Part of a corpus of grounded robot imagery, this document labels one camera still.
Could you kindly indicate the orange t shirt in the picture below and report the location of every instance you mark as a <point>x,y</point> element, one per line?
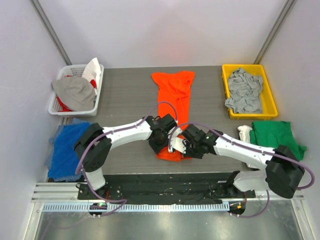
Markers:
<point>174,88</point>

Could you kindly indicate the slotted cable duct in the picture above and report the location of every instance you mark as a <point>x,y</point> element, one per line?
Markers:
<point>100,207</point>

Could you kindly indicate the white folded t shirt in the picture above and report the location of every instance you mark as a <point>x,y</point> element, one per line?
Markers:
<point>244,133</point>

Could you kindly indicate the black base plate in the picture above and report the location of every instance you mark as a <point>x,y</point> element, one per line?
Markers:
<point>170,189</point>

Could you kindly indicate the blue white checkered cloth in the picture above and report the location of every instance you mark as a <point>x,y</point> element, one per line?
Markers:
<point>53,137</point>

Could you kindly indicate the red cloth in basket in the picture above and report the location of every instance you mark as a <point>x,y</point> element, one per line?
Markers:
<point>64,108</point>

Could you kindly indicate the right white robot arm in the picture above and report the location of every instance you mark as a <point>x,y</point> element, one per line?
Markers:
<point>275,169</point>

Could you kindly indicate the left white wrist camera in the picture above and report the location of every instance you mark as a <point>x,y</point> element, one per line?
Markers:
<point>177,132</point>

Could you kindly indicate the aluminium rail frame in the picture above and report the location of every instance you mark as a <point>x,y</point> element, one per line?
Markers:
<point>265,217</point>

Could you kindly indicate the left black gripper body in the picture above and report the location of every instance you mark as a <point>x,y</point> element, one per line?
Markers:
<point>160,147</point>

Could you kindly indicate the white cloth in basket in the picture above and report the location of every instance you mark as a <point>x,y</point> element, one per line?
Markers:
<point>93,71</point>

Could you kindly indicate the right corner metal post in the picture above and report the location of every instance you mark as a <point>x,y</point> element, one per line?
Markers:
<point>280,20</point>

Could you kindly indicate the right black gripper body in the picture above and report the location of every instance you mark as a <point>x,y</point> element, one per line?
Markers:
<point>188,149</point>

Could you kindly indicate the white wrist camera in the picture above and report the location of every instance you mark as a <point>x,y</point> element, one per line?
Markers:
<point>177,144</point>
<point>177,132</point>

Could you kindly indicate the corner metal post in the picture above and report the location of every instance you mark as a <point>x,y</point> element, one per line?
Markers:
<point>50,31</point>
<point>280,20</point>

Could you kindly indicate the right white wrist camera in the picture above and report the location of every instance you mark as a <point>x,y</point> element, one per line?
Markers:
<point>177,144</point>

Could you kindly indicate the grey shirt in yellow bin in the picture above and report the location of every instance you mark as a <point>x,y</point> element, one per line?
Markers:
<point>244,92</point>

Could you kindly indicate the left corner metal post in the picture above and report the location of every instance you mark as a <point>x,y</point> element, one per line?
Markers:
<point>50,31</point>

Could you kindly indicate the white plastic basket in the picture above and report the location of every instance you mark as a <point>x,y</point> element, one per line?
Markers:
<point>75,70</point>

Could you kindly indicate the green folded t shirt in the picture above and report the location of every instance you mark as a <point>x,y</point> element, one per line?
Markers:
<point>271,134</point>

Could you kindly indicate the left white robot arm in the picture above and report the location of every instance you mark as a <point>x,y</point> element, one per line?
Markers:
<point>93,147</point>

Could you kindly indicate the beige grey shirt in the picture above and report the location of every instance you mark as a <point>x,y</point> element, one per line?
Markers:
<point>77,93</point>

